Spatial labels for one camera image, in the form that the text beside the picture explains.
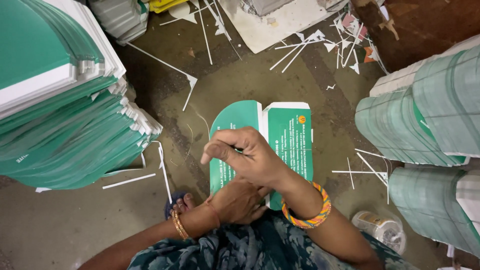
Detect person's left hand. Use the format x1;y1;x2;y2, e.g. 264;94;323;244
209;176;271;226

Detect person's right hand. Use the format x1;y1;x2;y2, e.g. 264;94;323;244
200;127;292;189

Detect red wrist thread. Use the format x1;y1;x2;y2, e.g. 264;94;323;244
204;195;222;229

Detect dark floral garment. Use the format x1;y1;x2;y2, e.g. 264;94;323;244
127;210;422;270

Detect person's foot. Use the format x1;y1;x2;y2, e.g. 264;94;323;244
170;193;196;217

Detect gold bangles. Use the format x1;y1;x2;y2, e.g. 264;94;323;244
171;209;190;241

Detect blue slipper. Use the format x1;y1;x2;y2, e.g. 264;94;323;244
164;190;188;221

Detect bent white paper strip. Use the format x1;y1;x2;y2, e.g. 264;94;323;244
151;140;173;205

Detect orange patterned bangle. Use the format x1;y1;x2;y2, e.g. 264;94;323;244
281;181;332;230

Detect short straight white paper strip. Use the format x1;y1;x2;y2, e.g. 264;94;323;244
102;173;157;190

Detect crossed white paper strips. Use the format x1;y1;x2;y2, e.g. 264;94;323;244
331;148;391;205

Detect white cardboard sheet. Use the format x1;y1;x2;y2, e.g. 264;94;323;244
217;0;350;54

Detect long hooked white paper strip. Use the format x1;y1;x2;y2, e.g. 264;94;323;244
127;42;199;112

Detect clear plastic jar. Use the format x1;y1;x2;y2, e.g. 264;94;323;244
351;210;407;256

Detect heap of white paper offcuts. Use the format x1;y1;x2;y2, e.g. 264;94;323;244
269;11;388;76

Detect grey block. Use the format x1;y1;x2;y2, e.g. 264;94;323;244
240;0;297;17

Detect curved stack of green cards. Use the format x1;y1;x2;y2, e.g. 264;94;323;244
354;34;480;168

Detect yellow plastic object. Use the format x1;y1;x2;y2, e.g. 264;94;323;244
148;0;189;14

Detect low stack of green cards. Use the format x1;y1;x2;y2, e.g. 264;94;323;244
388;166;480;259

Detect pale grey-white card stack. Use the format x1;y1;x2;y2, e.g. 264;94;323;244
88;0;151;46

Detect tall leaning stack of green cards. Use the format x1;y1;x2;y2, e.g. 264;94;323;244
0;0;164;190

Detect brown wooden furniture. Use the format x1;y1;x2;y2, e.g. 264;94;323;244
352;0;480;74

